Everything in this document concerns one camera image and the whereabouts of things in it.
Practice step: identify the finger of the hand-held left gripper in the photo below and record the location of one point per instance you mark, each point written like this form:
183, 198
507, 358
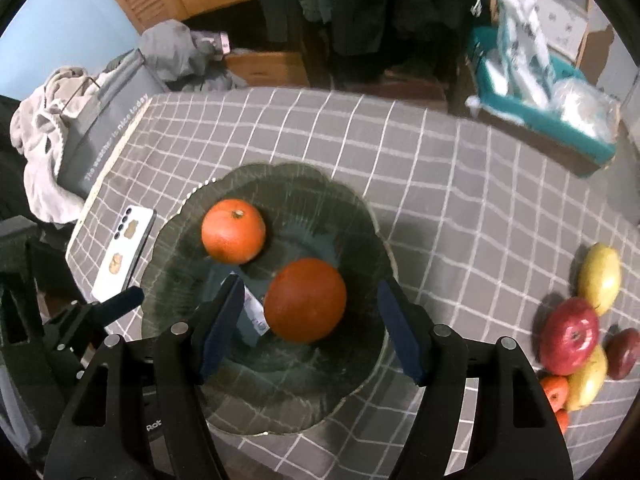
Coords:
122, 302

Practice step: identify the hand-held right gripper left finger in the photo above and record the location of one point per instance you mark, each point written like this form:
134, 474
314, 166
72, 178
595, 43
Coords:
220, 335

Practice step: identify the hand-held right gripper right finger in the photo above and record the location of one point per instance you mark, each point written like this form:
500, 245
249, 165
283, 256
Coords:
400, 335

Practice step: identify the orange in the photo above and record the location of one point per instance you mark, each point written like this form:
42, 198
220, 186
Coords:
556, 392
305, 300
232, 232

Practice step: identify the dark green glass plate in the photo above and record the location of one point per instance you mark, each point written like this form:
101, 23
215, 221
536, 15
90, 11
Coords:
310, 210

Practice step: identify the yellow apple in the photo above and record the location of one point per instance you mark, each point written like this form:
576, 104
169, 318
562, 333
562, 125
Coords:
600, 275

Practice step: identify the dark red apple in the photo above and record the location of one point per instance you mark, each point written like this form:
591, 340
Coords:
622, 352

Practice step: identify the white paper label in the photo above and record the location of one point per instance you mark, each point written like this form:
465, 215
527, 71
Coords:
254, 312

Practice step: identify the white smartphone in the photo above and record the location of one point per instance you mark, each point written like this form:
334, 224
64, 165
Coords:
125, 255

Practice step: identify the grey checked tablecloth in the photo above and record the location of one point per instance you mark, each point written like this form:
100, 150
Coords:
450, 185

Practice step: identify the small tangerine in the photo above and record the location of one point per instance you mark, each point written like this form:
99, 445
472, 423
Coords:
562, 420

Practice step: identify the grey tote bag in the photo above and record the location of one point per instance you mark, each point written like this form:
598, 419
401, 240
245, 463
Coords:
110, 110

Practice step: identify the yellow pear lower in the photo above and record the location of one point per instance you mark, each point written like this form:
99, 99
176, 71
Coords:
587, 385

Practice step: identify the light grey cloth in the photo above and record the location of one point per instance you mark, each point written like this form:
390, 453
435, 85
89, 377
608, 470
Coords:
35, 125

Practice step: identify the grey jacket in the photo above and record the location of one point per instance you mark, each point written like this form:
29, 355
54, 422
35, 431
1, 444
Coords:
170, 50

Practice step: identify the teal plastic basket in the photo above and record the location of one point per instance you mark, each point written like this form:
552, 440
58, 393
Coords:
487, 85

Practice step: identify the small pink white tag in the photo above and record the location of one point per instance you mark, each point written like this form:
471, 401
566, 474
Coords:
222, 43

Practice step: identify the clear plastic bag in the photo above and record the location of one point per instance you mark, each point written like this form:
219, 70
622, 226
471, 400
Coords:
580, 105

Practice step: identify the dark hanging coats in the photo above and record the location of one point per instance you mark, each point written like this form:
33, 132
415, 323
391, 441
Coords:
375, 10

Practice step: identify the white printed plastic bag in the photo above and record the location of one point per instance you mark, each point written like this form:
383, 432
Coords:
525, 25

